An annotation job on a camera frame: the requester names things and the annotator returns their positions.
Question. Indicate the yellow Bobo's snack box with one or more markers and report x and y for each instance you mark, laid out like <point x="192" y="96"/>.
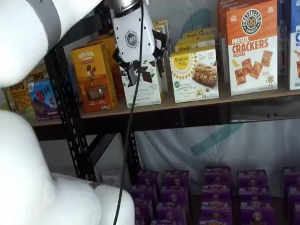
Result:
<point x="38" y="73"/>
<point x="17" y="98"/>

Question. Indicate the blue pretzel crackers box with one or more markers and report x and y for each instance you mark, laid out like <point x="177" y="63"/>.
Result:
<point x="282" y="35"/>
<point x="295" y="47"/>

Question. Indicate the orange pretzel crackers box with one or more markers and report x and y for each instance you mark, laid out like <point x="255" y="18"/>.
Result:
<point x="252" y="47"/>

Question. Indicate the orange Revival cracker box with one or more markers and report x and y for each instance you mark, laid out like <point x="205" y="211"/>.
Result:
<point x="91" y="70"/>
<point x="103" y="41"/>

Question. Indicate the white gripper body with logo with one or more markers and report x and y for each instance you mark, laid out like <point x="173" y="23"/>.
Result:
<point x="133" y="37"/>

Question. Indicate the white backdrop cloth teal logo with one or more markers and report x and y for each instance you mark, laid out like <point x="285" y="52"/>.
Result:
<point x="175" y="145"/>

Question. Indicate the black metal shelf rack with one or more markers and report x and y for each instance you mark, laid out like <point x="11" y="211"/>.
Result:
<point x="187" y="114"/>
<point x="54" y="131"/>

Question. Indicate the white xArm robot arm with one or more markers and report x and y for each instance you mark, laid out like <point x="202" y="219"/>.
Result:
<point x="18" y="35"/>

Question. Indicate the purple Annie's snack box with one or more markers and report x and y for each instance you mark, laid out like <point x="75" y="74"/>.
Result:
<point x="256" y="214"/>
<point x="139" y="221"/>
<point x="216" y="193"/>
<point x="171" y="212"/>
<point x="174" y="195"/>
<point x="294" y="195"/>
<point x="167" y="222"/>
<point x="218" y="175"/>
<point x="214" y="222"/>
<point x="144" y="193"/>
<point x="143" y="208"/>
<point x="293" y="177"/>
<point x="254" y="195"/>
<point x="148" y="179"/>
<point x="297" y="214"/>
<point x="177" y="179"/>
<point x="215" y="211"/>
<point x="252" y="179"/>

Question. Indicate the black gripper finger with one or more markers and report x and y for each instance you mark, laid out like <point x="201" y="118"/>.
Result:
<point x="160" y="47"/>
<point x="131" y="75"/>

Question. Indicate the Simple Mills sweet thins box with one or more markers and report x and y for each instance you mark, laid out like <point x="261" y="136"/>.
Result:
<point x="145" y="93"/>
<point x="161" y="23"/>

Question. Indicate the blue Zbar snack box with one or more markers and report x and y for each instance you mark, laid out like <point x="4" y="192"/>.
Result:
<point x="42" y="100"/>

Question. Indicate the Simple Mills almond bars box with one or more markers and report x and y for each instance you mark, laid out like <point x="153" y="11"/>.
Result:
<point x="199" y="34"/>
<point x="194" y="44"/>
<point x="194" y="75"/>

